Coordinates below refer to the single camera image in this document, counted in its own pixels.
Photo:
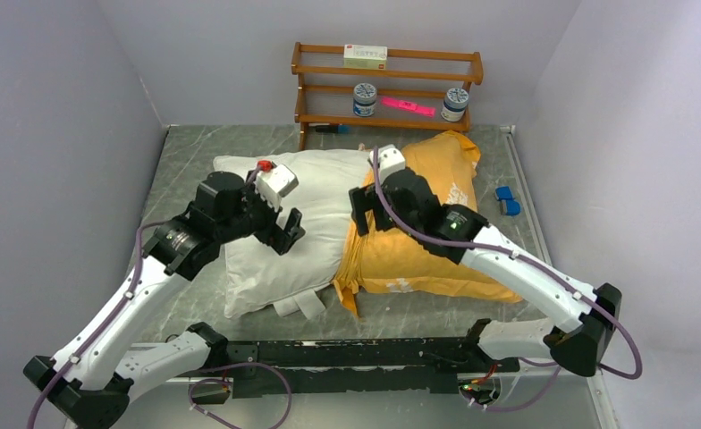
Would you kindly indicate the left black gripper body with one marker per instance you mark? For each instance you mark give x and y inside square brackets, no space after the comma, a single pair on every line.
[255,216]

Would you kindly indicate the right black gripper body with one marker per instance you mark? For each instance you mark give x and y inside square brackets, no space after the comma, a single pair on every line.
[403,219]

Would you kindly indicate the white pillow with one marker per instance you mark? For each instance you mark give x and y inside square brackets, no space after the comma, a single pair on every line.
[256,277]

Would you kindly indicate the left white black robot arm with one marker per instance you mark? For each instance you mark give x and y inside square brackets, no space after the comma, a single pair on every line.
[94,378]

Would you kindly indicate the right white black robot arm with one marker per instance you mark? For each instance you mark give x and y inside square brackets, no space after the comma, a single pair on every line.
[579,320]

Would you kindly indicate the black blue marker pen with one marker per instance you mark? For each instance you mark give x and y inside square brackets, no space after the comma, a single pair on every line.
[330,128]

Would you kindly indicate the pink plastic strip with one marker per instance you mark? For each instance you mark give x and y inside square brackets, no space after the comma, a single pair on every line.
[408,106]

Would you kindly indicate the blue grey eraser block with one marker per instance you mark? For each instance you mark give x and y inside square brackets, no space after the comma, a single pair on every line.
[509,205]

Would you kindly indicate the left blue white jar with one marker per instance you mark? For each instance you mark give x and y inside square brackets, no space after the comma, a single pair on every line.
[364,99]

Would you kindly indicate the blue white jar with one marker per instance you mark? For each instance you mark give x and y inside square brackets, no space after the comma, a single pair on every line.
[455,103]
[364,99]

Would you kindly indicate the right blue white jar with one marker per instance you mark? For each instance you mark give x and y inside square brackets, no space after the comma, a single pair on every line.
[455,103]

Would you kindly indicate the wooden three-tier shelf rack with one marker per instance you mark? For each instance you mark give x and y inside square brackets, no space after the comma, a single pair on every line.
[324,89]

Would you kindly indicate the white green cardboard box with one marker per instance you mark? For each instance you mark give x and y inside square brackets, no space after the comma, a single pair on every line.
[365,57]

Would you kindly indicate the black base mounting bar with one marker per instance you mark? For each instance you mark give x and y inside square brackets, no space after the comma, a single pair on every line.
[438,365]

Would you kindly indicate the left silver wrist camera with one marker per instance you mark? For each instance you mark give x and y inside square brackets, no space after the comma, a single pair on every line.
[274,182]

